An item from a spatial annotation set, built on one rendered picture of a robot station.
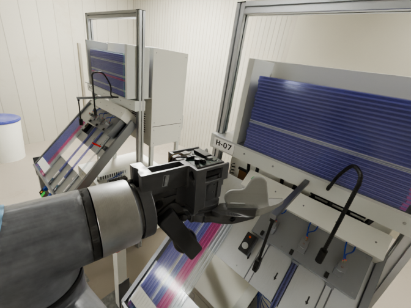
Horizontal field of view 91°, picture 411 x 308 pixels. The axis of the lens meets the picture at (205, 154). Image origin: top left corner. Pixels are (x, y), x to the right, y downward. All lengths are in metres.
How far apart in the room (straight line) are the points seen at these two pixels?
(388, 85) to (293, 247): 0.61
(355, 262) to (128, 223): 0.72
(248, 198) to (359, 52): 2.89
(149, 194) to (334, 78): 0.80
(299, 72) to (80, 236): 0.88
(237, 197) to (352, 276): 0.59
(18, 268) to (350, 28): 3.15
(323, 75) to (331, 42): 2.23
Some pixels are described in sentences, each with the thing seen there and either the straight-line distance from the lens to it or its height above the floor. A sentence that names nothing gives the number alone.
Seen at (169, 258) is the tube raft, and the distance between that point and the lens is 1.00.
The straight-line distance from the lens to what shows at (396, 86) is 0.89.
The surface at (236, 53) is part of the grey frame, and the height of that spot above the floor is 1.72.
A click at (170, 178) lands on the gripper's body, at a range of 0.24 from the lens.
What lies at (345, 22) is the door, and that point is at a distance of 3.16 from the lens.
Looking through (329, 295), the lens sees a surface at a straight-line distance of 0.88.
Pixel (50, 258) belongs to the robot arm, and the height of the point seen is 1.51.
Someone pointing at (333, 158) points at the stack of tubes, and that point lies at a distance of 0.73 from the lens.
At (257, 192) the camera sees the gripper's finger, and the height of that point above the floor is 1.52.
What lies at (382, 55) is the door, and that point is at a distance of 3.10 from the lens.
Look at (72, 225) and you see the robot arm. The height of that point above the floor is 1.53.
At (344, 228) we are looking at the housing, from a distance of 0.83.
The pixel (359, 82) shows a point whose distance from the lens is 0.90.
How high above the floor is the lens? 1.67
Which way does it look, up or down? 24 degrees down
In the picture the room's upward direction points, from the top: 9 degrees clockwise
